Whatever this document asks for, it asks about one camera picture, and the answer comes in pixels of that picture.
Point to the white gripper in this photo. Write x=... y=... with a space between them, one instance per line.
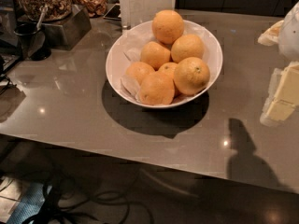
x=290 y=36

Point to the small centre orange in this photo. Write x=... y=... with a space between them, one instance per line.
x=165 y=76

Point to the white ceramic bowl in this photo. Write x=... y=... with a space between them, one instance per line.
x=116 y=62

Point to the white paper bowl liner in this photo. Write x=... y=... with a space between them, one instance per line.
x=161 y=75

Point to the dark smartphone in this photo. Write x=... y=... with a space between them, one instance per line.
x=114 y=13

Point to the metal jar stand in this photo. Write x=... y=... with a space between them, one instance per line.
x=66 y=33

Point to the glass jar of nuts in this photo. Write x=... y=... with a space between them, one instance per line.
x=56 y=9

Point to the white spoon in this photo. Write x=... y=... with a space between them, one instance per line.
x=43 y=13

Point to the black cup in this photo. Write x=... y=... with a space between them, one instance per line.
x=34 y=45

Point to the black appliance at left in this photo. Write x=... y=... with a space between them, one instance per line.
x=10 y=46

